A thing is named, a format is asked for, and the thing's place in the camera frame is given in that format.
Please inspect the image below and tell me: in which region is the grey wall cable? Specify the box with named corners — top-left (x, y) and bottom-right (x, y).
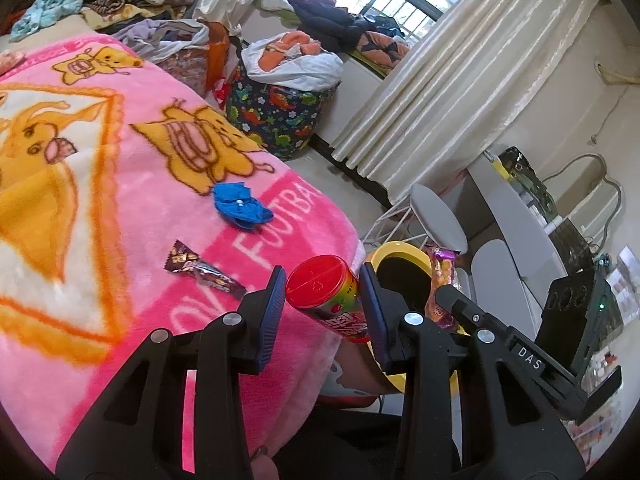
top-left (541, 152), bottom-right (627, 242)

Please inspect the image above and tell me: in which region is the crumpled blue wrapper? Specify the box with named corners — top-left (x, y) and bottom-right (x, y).
top-left (212, 181), bottom-right (275, 231)

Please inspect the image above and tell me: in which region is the green circuit board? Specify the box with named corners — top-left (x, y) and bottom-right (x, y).
top-left (494, 146), bottom-right (557, 217)

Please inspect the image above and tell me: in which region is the floral fabric bag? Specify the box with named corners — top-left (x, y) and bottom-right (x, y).
top-left (157, 45), bottom-right (212, 97)

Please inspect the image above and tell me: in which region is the black box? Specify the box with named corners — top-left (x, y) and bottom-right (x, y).
top-left (549, 214), bottom-right (597, 272)

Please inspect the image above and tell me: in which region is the grey garment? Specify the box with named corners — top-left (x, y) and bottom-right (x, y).
top-left (114, 19), bottom-right (210, 58)

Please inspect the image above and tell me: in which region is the pink printed blanket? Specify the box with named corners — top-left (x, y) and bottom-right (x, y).
top-left (0, 32), bottom-right (366, 476)

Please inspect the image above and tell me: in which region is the wide cream curtain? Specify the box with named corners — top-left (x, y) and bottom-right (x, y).
top-left (330, 0), bottom-right (604, 207)

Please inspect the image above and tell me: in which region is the red-lid colourful can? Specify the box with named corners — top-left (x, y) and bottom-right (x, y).
top-left (284, 255), bottom-right (375, 345)

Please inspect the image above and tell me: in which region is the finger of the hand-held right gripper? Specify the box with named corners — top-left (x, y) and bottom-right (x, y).
top-left (434, 284), bottom-right (512, 347)

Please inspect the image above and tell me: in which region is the grey round stool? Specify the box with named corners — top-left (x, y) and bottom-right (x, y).
top-left (469, 239), bottom-right (532, 313)

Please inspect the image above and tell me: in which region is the orange bag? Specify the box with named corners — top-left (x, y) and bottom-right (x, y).
top-left (204, 21), bottom-right (232, 92)

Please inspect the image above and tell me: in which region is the yellow trash bin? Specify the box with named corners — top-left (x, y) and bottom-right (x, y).
top-left (362, 242), bottom-right (463, 396)

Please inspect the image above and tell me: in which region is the light blue garment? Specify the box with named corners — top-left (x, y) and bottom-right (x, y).
top-left (9, 0), bottom-right (84, 43)

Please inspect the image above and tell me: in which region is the dinosaur print laundry basket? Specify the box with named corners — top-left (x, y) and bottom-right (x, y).
top-left (224, 76), bottom-right (337, 162)

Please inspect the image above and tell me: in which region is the white and orange laundry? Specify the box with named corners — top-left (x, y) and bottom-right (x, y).
top-left (241, 31), bottom-right (347, 92)

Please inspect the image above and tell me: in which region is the clothes heap on windowsill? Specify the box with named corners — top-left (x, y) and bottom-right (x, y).
top-left (259, 0), bottom-right (412, 70)

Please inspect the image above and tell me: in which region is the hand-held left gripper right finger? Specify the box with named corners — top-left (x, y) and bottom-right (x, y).
top-left (359, 262), bottom-right (587, 480)

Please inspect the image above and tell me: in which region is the white table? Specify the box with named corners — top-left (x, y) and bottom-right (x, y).
top-left (467, 149), bottom-right (640, 466)

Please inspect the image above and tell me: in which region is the white wire-leg stool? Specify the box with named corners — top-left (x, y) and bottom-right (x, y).
top-left (360, 183), bottom-right (469, 257)

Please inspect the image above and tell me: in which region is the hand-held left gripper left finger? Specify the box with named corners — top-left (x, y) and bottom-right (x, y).
top-left (55, 265), bottom-right (287, 480)

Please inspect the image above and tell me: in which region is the brown snack wrapper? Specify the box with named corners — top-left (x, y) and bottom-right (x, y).
top-left (164, 239), bottom-right (249, 302)

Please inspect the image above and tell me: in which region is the purple snack packet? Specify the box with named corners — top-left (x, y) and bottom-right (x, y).
top-left (424, 246), bottom-right (460, 332)

